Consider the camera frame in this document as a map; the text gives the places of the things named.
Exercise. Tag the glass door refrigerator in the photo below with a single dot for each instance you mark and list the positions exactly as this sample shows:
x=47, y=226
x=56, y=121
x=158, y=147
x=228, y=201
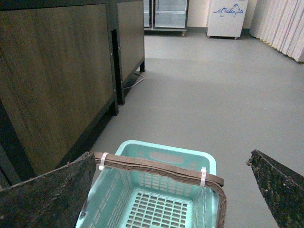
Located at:
x=166, y=16

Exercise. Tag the teal plastic shopping basket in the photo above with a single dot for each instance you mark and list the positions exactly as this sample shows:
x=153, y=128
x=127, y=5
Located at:
x=134, y=199

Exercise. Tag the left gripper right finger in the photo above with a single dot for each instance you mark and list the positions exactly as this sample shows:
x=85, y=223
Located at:
x=282, y=189

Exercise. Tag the white zip tie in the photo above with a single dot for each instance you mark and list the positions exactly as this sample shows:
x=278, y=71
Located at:
x=203, y=172
x=102, y=164

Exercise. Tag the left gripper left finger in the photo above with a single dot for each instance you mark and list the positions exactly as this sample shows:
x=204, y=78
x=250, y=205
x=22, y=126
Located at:
x=50, y=200

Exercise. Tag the brown basket handle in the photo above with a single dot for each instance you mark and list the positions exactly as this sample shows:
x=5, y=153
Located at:
x=170, y=171

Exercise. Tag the white chest freezer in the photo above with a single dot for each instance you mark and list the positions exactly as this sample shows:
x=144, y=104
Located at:
x=226, y=18

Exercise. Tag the wooden display cabinet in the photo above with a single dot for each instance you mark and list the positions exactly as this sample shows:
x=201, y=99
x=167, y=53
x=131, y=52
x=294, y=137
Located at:
x=128, y=43
x=56, y=80

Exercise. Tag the white curtain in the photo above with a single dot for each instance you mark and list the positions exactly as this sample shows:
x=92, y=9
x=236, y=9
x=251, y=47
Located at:
x=280, y=24

